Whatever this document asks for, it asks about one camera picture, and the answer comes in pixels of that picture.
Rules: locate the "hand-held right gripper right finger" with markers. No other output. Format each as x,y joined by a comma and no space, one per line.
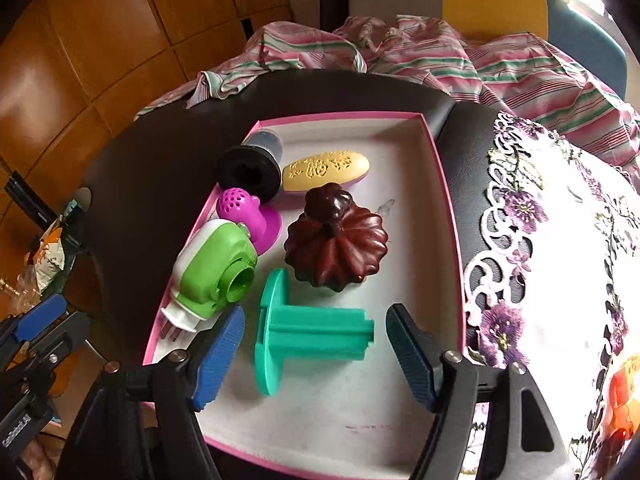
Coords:
410,355

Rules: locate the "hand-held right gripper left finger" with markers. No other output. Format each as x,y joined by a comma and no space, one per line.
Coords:
220,355

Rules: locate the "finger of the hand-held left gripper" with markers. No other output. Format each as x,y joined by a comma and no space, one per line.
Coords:
40,316

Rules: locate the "green and white plastic toy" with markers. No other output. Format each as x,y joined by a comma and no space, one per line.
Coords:
210,270

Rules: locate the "teal plastic spool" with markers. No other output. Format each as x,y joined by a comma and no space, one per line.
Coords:
310,332

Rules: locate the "pink cardboard box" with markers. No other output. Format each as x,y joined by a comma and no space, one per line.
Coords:
330,420

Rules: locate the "brown pumpkin-shaped container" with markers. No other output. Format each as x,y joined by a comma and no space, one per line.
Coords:
335,245

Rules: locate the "magenta perforated plastic toy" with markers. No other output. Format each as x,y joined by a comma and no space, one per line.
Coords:
240,205

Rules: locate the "black and grey cylinder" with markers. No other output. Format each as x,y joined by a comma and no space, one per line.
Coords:
245,172

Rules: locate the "yellow oval embossed block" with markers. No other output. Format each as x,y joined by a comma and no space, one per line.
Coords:
325,170

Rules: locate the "printed plastic bag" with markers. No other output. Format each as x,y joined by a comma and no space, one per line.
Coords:
47,255

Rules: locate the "white floral lace cloth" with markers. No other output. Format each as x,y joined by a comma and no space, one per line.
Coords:
565,240

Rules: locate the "orange plastic toy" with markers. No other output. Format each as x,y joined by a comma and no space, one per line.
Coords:
622,400

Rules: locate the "wooden wardrobe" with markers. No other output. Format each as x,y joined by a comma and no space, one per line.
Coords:
100,50

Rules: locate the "pink striped blanket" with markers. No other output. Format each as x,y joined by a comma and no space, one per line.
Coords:
525,70

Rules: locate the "grey yellow blue headboard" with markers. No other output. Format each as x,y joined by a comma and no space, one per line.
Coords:
490,5

